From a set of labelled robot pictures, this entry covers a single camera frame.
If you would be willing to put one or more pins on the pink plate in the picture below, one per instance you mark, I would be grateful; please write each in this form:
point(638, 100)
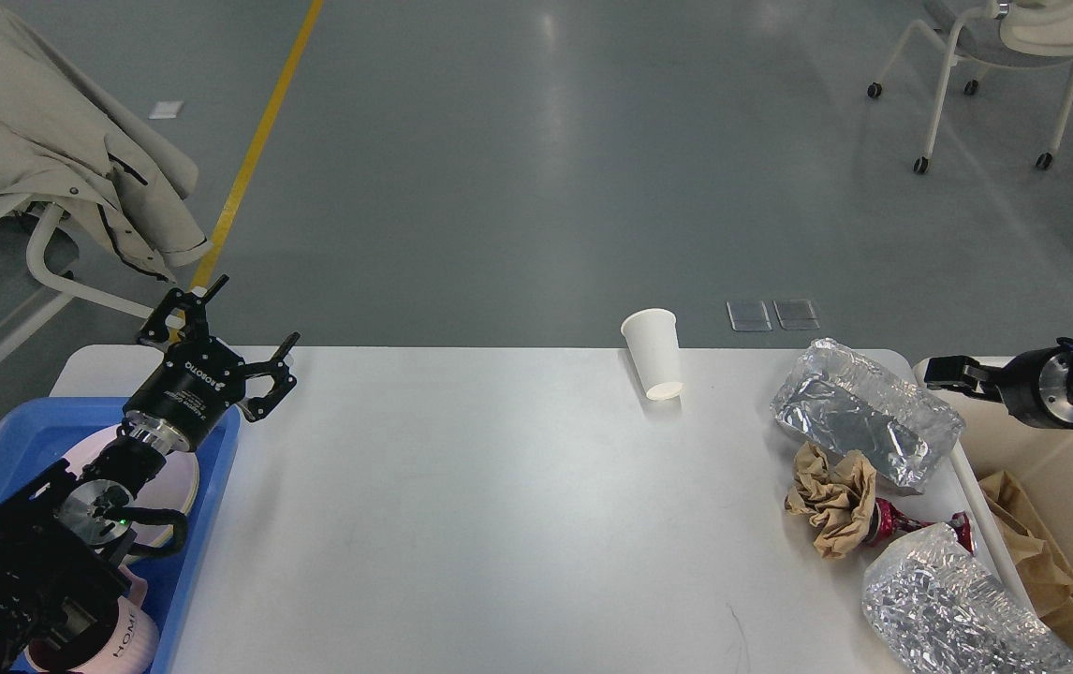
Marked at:
point(174, 487)

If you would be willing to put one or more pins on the far white chair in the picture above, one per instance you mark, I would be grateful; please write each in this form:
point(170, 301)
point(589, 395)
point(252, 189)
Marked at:
point(1015, 35)

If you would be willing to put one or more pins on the beige coat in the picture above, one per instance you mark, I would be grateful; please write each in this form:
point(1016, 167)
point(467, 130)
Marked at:
point(64, 138)

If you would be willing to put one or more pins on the brown paper ball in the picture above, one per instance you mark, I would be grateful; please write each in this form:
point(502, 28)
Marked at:
point(837, 499)

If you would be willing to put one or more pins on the white paper cup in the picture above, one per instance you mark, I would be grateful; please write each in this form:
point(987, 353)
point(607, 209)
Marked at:
point(652, 339)

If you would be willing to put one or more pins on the paper bag in bin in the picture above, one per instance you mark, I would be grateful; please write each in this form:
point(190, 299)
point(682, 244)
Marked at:
point(1045, 573)

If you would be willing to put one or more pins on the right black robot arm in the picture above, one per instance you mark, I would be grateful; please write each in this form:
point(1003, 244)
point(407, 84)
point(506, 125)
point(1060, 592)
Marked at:
point(1036, 387)

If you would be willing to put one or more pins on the white floor tag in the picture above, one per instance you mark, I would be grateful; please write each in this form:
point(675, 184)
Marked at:
point(166, 110)

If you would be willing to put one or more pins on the clear floor plate right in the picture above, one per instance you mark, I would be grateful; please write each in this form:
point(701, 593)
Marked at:
point(796, 315)

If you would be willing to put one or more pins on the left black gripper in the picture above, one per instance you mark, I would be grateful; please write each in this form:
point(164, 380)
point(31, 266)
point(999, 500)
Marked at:
point(185, 393)

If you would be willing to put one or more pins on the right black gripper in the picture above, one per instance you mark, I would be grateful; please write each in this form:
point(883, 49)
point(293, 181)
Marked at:
point(1033, 386)

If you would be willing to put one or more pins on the pink mug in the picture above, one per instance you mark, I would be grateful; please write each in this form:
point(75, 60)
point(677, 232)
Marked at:
point(124, 641)

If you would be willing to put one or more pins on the white office chair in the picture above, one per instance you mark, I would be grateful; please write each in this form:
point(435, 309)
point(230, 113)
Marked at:
point(22, 271)

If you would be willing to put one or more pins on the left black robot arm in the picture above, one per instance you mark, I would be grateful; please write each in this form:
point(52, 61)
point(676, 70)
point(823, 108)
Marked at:
point(64, 536)

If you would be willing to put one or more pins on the blue plastic tray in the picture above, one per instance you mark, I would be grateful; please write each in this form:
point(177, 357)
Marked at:
point(38, 432)

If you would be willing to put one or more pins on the crushed red soda can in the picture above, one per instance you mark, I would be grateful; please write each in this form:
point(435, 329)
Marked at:
point(887, 520)

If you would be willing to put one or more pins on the foil container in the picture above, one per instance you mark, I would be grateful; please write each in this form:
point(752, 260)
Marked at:
point(842, 400)
point(941, 611)

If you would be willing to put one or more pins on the clear floor plate left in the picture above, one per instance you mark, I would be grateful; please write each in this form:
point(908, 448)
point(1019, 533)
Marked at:
point(749, 316)

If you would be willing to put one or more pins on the clear floor plate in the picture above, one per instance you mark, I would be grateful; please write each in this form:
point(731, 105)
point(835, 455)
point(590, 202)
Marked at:
point(796, 315)
point(749, 316)

